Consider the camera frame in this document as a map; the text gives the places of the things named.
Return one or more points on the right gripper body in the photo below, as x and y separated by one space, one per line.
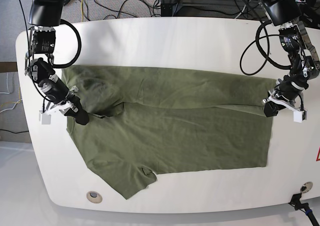
59 95

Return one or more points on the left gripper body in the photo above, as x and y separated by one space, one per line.
286 91

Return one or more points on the olive green T-shirt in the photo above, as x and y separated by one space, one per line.
144 122

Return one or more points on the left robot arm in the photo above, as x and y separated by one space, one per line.
291 16

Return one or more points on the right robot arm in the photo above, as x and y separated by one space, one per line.
44 16

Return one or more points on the red warning triangle sticker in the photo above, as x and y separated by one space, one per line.
318 156

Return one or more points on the left table grommet hole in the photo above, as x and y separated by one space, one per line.
94 197

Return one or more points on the table grommet hole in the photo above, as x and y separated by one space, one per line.
94 197
306 187

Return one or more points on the right table grommet hole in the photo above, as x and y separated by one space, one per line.
306 187

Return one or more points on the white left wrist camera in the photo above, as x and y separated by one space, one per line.
299 116

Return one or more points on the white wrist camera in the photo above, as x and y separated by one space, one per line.
44 118
299 116

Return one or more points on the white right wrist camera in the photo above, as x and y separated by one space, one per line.
44 118

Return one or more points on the black clamp with cable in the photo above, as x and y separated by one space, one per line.
304 207

